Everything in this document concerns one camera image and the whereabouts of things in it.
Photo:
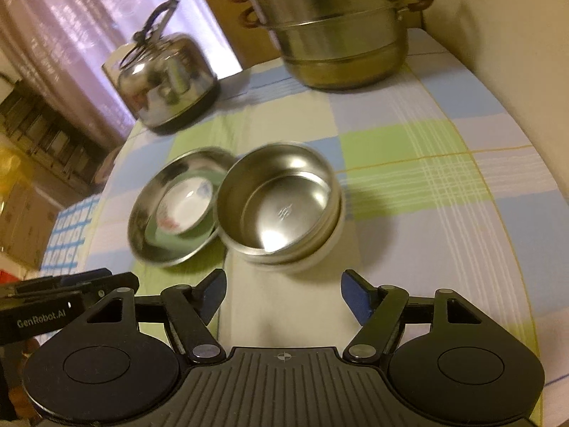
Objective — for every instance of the steel kettle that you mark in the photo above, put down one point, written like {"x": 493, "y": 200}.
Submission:
{"x": 169, "y": 80}

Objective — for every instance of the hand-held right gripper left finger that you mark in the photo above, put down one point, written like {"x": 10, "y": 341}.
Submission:
{"x": 215, "y": 293}

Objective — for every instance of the white dish with blue flower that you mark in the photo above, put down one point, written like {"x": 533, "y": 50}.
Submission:
{"x": 186, "y": 207}

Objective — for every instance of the wooden door panel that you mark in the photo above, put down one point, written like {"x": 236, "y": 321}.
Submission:
{"x": 213, "y": 9}

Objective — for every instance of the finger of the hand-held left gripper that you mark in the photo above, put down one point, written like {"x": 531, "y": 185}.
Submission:
{"x": 115, "y": 281}
{"x": 66, "y": 280}

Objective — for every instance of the steel bowl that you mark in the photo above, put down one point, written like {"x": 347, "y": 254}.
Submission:
{"x": 275, "y": 213}

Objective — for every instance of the large round steel plate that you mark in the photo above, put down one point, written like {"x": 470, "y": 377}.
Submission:
{"x": 144, "y": 213}

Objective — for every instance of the purple curtain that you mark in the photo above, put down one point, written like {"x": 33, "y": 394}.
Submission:
{"x": 89, "y": 31}

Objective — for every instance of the dark wooden shelf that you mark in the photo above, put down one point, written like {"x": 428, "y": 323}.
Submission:
{"x": 44, "y": 133}

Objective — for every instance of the green square plate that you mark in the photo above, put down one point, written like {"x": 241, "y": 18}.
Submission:
{"x": 155, "y": 235}

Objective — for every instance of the blue checked cloth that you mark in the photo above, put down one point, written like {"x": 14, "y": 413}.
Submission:
{"x": 66, "y": 240}

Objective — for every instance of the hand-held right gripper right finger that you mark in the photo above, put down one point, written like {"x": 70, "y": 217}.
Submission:
{"x": 355, "y": 296}

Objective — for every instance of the steel steamer pot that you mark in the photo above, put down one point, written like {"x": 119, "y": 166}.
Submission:
{"x": 342, "y": 49}

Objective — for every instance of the cardboard box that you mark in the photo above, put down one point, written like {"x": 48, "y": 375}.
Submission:
{"x": 22, "y": 222}

